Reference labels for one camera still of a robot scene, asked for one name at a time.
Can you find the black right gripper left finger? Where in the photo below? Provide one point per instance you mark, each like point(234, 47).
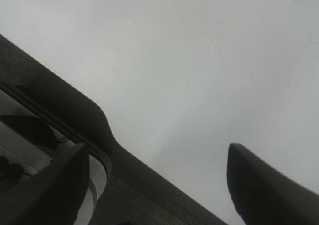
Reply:
point(51, 197)

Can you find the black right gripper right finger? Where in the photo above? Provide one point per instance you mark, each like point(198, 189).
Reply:
point(263, 196)

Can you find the white microwave oven body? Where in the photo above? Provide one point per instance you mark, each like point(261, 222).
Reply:
point(135, 194)

